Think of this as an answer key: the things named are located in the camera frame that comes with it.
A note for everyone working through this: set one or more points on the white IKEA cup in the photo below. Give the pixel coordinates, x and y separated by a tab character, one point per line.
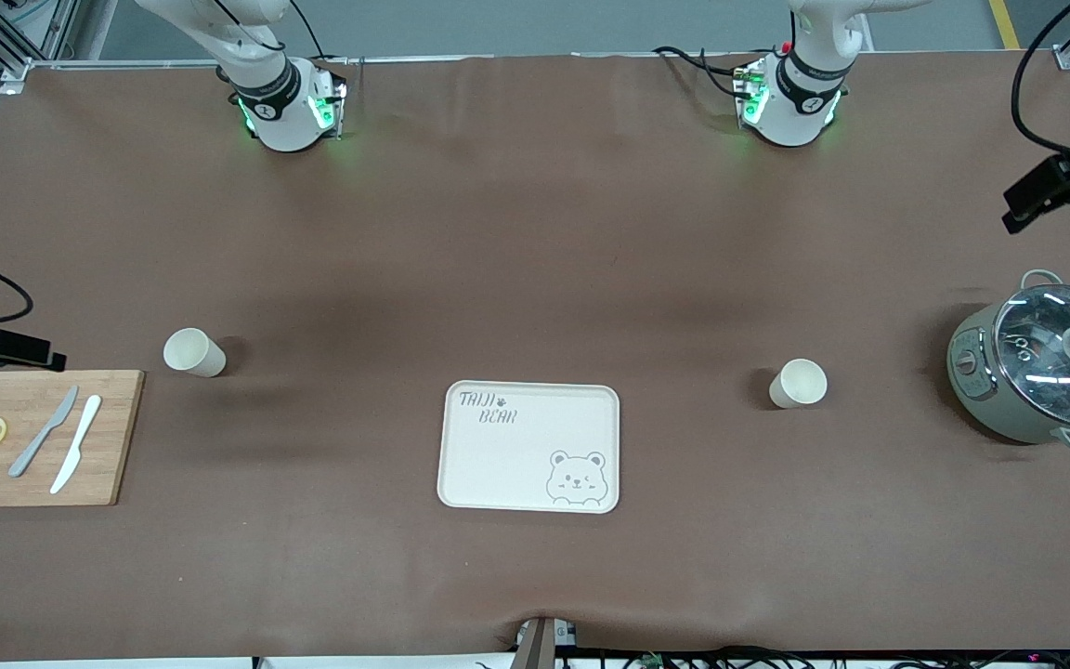
187	350
800	383

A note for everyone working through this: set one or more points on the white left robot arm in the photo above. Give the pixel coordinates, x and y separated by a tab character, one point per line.
804	84

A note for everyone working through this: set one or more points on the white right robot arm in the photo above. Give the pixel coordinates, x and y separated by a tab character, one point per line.
266	56

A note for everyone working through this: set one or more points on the grey plastic knife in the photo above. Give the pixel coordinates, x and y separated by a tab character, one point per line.
38	441

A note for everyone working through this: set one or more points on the white plastic knife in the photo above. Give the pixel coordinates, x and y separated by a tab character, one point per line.
78	441

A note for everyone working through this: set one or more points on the bamboo cutting board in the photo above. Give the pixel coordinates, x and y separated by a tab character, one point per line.
117	437

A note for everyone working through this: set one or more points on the glass pot lid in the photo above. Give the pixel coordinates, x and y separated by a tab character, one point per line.
1046	362

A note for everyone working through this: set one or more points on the green electric cooking pot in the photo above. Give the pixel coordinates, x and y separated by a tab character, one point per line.
972	390

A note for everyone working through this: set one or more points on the metal connector plate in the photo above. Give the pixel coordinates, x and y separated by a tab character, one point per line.
342	93

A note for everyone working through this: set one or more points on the cream bear print tray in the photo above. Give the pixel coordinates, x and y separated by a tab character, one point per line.
498	465

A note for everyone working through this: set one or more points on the brown table cover sheet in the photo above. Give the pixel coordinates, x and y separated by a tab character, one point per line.
535	232

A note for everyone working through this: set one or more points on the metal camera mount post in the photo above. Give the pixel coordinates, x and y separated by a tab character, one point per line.
535	646

